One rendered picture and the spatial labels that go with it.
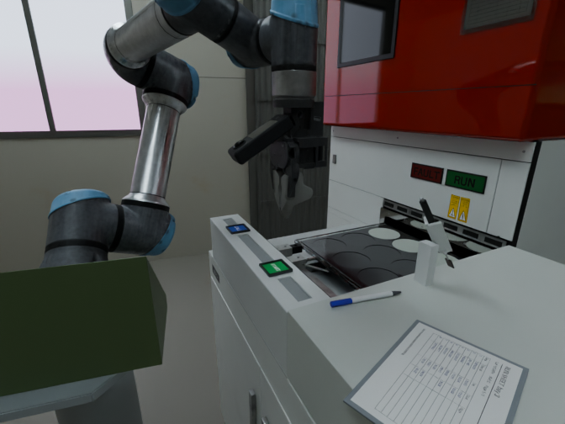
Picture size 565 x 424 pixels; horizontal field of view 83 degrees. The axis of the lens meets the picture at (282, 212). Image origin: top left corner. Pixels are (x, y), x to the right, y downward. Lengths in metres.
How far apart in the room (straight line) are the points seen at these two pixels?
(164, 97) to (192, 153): 1.92
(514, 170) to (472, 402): 0.61
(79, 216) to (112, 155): 2.09
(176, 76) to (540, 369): 0.93
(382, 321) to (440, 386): 0.13
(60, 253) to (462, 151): 1.00
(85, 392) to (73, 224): 0.32
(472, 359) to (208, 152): 2.54
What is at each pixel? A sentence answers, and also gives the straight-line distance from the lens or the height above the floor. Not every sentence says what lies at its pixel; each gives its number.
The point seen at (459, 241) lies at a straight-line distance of 1.05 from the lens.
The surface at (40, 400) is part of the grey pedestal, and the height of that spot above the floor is 0.82.
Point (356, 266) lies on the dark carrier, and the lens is 0.87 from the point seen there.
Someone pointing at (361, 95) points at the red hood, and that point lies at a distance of 1.25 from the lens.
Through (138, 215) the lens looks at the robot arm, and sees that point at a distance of 0.84.
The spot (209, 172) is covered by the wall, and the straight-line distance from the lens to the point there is 2.85.
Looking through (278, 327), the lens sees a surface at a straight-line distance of 0.63.
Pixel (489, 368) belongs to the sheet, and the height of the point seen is 0.97.
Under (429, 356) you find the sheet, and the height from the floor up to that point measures 0.97.
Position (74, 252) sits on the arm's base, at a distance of 0.76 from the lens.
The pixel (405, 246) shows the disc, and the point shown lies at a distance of 1.02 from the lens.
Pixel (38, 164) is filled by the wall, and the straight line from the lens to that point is 3.01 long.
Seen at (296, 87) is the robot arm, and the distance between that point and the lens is 0.54.
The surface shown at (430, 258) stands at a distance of 0.66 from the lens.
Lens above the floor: 1.29
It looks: 18 degrees down
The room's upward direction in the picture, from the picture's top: straight up
